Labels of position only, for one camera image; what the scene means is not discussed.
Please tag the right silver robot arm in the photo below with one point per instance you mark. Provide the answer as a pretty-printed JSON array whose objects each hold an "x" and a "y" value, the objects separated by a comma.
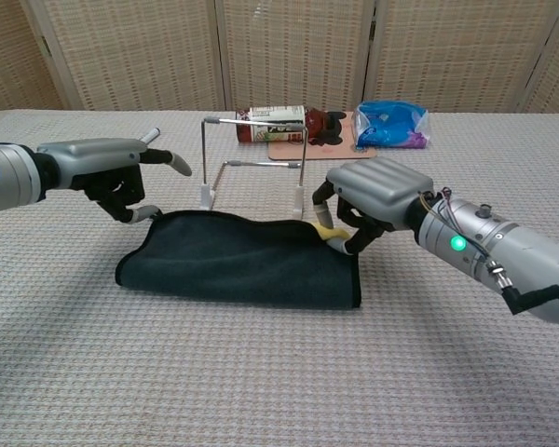
[{"x": 517, "y": 251}]

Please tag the blue white marker pen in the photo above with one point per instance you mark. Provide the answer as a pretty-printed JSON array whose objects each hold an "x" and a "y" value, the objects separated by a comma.
[{"x": 151, "y": 135}]

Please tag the red brown labelled bottle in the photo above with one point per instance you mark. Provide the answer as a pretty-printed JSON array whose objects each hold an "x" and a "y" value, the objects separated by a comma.
[{"x": 261, "y": 135}]

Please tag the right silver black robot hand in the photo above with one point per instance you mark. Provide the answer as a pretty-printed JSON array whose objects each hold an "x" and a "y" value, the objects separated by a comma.
[{"x": 382, "y": 186}]

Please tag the blue tissue pack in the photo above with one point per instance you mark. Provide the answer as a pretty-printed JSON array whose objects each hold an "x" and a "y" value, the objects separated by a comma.
[{"x": 386, "y": 128}]

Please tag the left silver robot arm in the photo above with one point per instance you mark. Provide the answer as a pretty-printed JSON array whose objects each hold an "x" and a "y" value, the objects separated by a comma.
[{"x": 9, "y": 177}]

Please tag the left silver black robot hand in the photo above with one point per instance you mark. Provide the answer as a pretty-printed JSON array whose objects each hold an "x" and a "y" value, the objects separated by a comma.
[{"x": 98, "y": 153}]

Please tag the white woven tablecloth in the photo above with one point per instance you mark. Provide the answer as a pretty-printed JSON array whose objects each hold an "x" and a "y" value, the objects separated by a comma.
[{"x": 261, "y": 372}]

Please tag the yellow cloth with black back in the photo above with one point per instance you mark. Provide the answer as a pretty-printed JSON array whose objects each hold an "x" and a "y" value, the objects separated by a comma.
[{"x": 237, "y": 265}]

